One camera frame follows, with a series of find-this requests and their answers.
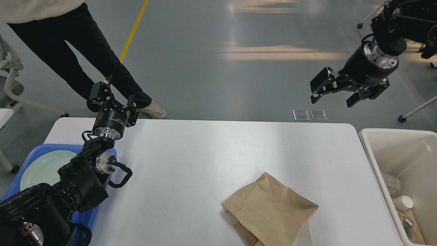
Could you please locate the brown paper bag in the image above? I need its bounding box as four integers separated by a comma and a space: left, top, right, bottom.
221, 173, 319, 246

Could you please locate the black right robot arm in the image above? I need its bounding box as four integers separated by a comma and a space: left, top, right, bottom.
310, 0, 437, 108

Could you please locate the light green plate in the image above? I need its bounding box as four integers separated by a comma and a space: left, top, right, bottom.
20, 150, 76, 191

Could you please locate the clear floor plate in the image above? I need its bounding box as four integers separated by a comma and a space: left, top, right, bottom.
310, 109, 327, 121
293, 109, 310, 121

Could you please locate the aluminium foil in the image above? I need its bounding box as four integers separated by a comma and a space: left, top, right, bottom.
387, 187, 400, 198

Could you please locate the person in cream sweater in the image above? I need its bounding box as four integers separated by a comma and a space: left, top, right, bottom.
1, 0, 167, 119

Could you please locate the white paper cup in bin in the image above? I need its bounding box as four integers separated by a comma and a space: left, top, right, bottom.
392, 195, 414, 211

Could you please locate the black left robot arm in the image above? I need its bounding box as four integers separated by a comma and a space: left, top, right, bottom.
0, 76, 139, 246

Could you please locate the chair leg with caster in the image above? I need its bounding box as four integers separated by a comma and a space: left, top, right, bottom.
397, 96, 437, 123

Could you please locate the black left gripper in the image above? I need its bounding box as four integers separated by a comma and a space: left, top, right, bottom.
86, 76, 139, 140

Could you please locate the clear floor plate right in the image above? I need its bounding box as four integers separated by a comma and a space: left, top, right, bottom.
310, 109, 327, 121

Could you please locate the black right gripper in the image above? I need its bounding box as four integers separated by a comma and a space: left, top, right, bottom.
310, 41, 399, 108

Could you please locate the clear floor plate left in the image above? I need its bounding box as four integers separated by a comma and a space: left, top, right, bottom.
293, 109, 310, 121

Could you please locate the blue plastic tray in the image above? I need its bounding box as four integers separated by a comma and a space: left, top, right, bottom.
1, 144, 102, 246

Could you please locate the clear plastic wrapper in bin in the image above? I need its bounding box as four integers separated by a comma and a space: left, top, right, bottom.
400, 216, 414, 238

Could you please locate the white paper cup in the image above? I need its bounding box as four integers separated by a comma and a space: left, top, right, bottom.
392, 195, 414, 211
381, 172, 401, 190

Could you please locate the white plastic bin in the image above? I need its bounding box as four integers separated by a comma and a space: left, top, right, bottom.
360, 128, 437, 246

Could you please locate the white office chair left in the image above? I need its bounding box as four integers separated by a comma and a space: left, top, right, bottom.
0, 34, 70, 174

